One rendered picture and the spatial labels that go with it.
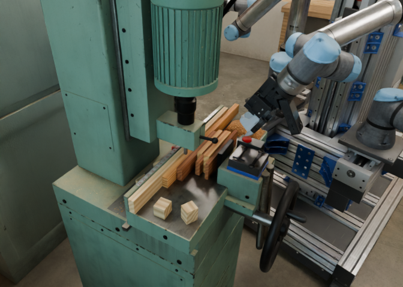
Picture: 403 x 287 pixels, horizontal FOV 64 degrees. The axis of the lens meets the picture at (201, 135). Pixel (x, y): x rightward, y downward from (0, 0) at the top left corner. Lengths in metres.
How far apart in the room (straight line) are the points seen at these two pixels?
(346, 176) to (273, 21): 3.12
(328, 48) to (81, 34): 0.62
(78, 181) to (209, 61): 0.66
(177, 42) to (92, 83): 0.32
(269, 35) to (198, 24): 3.63
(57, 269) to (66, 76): 1.22
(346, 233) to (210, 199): 1.14
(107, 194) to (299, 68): 0.73
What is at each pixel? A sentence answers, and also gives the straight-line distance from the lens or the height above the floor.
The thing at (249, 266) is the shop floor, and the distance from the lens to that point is 1.94.
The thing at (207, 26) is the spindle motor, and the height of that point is 1.38.
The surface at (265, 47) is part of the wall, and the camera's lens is 4.44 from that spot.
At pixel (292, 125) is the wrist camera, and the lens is 0.92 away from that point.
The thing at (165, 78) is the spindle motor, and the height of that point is 1.24.
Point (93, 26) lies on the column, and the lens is 0.91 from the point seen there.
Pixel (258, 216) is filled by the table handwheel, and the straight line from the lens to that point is 1.05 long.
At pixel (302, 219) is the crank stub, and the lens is 0.93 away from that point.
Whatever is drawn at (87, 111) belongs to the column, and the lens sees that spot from 1.06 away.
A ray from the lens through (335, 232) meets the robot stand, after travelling 1.94.
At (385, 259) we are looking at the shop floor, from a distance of 2.24.
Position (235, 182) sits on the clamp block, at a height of 0.93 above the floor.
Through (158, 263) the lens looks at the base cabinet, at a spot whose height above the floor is 0.67.
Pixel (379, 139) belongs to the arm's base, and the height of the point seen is 0.86.
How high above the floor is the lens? 1.59
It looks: 34 degrees down
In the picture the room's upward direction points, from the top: 3 degrees clockwise
